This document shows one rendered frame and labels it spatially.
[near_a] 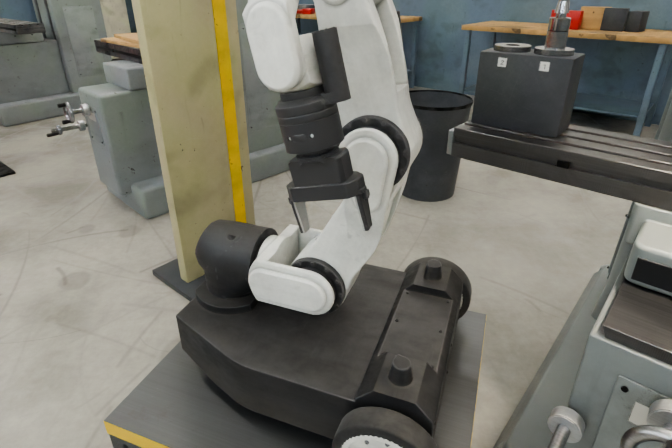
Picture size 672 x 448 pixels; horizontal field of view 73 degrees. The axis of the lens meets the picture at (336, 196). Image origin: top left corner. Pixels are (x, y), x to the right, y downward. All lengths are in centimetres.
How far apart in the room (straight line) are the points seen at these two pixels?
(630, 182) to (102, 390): 172
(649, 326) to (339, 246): 58
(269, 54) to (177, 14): 132
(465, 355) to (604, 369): 42
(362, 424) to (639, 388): 48
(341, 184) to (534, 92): 69
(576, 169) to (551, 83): 21
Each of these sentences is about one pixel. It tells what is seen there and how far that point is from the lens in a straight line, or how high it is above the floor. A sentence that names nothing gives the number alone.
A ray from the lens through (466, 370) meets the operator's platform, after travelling 128.
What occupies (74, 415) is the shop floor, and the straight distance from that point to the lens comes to 187.
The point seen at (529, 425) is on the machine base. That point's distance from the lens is 148.
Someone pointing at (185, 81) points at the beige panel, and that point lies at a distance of 194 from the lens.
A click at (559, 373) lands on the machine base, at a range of 165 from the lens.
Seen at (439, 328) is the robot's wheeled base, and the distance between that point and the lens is 108.
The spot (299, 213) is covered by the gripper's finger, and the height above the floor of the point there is 96.
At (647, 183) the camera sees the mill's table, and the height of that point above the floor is 91.
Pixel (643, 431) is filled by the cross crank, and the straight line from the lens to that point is 89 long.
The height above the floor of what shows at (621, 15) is 101.
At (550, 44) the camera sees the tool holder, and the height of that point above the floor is 116.
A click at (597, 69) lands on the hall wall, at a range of 554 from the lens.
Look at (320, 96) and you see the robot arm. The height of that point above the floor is 115.
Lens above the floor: 130
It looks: 26 degrees down
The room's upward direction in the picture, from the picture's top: straight up
